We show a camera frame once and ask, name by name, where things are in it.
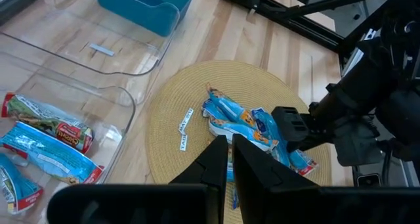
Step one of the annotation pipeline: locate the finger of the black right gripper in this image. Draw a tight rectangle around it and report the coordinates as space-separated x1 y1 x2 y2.
271 106 310 143
285 135 333 152

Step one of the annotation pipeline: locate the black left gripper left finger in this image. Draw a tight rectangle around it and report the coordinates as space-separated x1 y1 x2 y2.
47 134 229 224

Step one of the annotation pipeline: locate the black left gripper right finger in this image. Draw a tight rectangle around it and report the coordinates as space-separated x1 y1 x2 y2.
232 134 420 224

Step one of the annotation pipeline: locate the blue red-ended granola bar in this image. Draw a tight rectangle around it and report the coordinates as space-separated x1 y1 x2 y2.
288 149 318 177
0 153 45 215
0 121 105 185
226 144 240 211

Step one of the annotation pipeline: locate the blue orange granola bar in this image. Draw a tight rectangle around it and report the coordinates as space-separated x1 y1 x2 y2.
251 107 291 168
208 116 280 152
205 83 259 129
201 98 227 120

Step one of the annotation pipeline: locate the green red Chewy granola bar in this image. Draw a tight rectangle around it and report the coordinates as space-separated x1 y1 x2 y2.
1 92 95 155

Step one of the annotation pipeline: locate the white paper label strip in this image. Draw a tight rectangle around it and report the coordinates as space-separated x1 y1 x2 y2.
178 108 195 152

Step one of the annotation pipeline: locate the clear plastic bin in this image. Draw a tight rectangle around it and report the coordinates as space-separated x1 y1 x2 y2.
0 51 137 224
0 0 180 77

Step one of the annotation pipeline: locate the grey tape strip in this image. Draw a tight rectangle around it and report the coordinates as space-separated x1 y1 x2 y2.
89 42 116 57

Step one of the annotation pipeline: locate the teal plastic bin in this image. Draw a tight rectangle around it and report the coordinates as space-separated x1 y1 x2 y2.
93 0 197 37

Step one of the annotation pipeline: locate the black aluminium table frame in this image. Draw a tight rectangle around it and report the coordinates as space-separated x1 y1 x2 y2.
0 0 403 54

